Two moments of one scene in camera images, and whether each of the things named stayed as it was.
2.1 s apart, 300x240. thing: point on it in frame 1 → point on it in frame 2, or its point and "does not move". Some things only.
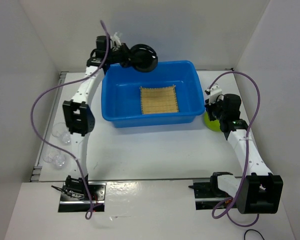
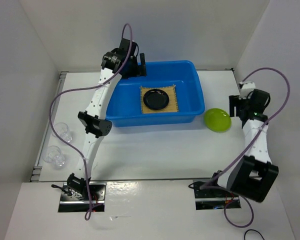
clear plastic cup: (55, 157) does not move
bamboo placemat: (159, 100) does not move
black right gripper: (219, 100) → (234, 101)
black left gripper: (126, 52) → (140, 70)
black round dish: (143, 58) → (155, 99)
